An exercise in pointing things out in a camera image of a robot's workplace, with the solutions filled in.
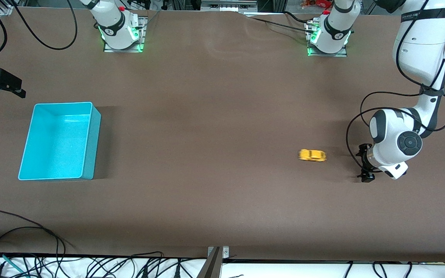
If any yellow beetle toy car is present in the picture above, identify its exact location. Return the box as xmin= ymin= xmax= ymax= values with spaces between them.
xmin=298 ymin=149 xmax=328 ymax=163

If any turquoise plastic bin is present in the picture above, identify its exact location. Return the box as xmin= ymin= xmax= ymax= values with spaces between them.
xmin=18 ymin=102 xmax=102 ymax=181

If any red packet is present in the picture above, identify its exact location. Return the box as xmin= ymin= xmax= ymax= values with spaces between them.
xmin=301 ymin=0 xmax=333 ymax=9

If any silver aluminium crossbar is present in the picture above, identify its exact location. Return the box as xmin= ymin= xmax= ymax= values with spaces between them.
xmin=200 ymin=0 xmax=258 ymax=12

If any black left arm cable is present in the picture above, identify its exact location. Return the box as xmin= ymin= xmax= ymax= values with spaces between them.
xmin=345 ymin=0 xmax=445 ymax=170

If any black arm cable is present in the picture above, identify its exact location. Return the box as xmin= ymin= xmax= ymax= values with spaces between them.
xmin=345 ymin=0 xmax=445 ymax=170
xmin=12 ymin=0 xmax=78 ymax=51

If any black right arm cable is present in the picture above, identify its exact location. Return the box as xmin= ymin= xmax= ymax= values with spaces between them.
xmin=12 ymin=0 xmax=78 ymax=51

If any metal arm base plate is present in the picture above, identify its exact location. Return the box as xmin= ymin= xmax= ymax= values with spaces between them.
xmin=306 ymin=21 xmax=349 ymax=58
xmin=103 ymin=15 xmax=147 ymax=53

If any black looped floor cable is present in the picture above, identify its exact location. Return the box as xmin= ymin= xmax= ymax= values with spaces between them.
xmin=0 ymin=210 xmax=67 ymax=278

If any black curved table cable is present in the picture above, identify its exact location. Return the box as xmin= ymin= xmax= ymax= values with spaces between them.
xmin=283 ymin=10 xmax=316 ymax=26

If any black straight table cable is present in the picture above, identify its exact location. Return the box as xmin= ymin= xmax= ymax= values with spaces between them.
xmin=250 ymin=16 xmax=316 ymax=35

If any teal cable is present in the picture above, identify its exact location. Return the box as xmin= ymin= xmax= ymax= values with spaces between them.
xmin=0 ymin=251 xmax=31 ymax=278

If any grey metal table bracket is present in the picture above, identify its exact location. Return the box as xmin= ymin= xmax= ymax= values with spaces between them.
xmin=197 ymin=246 xmax=230 ymax=278

